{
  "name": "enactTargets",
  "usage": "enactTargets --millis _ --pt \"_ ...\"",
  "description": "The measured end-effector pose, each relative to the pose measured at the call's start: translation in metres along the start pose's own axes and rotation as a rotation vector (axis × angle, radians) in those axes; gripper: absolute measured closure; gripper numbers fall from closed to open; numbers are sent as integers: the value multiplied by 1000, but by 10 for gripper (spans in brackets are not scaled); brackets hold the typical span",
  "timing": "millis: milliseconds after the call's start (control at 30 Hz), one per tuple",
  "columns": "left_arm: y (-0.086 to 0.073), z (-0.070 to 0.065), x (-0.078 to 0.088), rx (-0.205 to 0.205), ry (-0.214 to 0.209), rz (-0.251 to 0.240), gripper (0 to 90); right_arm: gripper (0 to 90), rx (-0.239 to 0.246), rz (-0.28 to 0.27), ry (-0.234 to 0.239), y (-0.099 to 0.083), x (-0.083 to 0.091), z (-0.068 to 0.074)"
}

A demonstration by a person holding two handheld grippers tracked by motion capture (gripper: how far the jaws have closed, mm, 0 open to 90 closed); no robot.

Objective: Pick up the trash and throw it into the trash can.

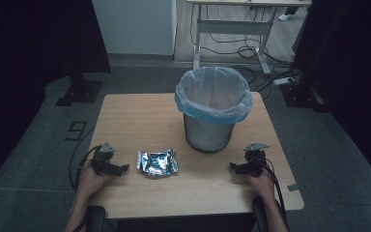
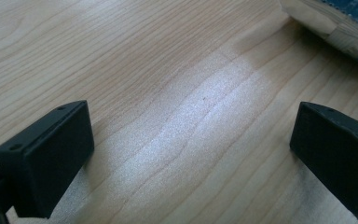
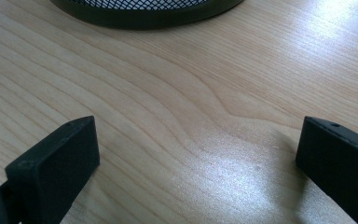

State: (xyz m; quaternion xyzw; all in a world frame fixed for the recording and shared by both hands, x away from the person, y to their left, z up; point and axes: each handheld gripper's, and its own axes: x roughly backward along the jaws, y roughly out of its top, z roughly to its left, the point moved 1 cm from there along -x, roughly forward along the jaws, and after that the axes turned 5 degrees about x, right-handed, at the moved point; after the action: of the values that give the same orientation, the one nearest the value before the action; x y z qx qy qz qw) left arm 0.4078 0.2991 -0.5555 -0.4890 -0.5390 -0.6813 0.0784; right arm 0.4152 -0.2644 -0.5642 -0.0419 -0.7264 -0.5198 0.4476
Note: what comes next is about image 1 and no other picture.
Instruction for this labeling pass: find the blue plastic bin liner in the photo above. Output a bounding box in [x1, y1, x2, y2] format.
[174, 66, 253, 125]

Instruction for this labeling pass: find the white metal desk frame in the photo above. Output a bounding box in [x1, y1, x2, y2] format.
[185, 0, 313, 76]

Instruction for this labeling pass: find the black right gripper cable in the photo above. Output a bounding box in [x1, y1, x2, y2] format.
[259, 157, 288, 224]

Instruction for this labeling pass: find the metal mesh trash can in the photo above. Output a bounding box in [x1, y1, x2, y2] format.
[183, 111, 237, 154]

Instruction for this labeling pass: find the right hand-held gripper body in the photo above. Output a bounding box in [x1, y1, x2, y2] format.
[243, 141, 271, 178]

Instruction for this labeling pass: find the grey tape piece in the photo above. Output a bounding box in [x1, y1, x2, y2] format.
[286, 182, 307, 192]

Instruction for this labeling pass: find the person's left hand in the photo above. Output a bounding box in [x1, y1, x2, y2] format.
[76, 161, 114, 198]

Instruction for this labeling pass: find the white power strip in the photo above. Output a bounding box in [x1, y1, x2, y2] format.
[272, 76, 296, 87]

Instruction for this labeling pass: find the black chair armrest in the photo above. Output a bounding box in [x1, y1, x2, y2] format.
[84, 205, 107, 232]

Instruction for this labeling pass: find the black stand base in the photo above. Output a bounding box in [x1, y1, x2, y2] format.
[279, 80, 332, 114]
[54, 72, 104, 107]

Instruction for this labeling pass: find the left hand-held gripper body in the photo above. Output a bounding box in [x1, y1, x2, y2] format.
[89, 141, 117, 177]

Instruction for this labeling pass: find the person's right hand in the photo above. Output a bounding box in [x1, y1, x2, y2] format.
[248, 167, 276, 200]

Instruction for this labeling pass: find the tangle of black floor cables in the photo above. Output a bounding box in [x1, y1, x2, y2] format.
[189, 3, 301, 93]

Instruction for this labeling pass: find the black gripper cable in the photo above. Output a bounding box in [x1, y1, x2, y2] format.
[68, 145, 101, 191]
[259, 157, 288, 224]

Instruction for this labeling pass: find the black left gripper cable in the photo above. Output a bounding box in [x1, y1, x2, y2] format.
[68, 145, 101, 191]

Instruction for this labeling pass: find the dark curtain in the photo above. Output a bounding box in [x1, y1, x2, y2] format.
[0, 0, 112, 195]
[293, 0, 371, 191]

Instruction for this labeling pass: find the silver foil wrapper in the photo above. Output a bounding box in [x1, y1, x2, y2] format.
[136, 148, 180, 177]

